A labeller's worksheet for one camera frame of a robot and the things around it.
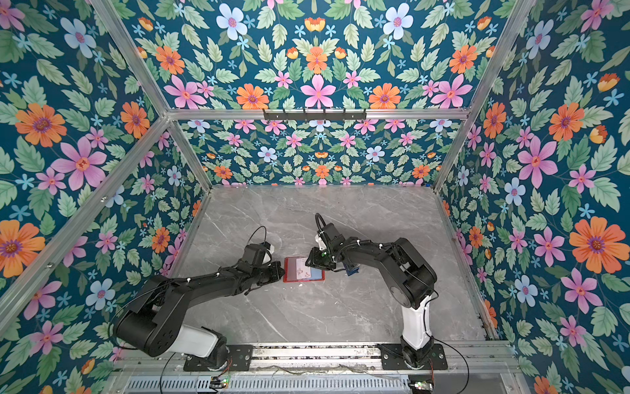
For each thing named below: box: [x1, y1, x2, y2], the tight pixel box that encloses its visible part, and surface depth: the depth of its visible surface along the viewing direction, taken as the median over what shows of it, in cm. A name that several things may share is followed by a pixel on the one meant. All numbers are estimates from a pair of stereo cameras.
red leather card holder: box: [283, 256, 326, 284], surface depth 92 cm
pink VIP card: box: [296, 257, 311, 280], surface depth 92 cm
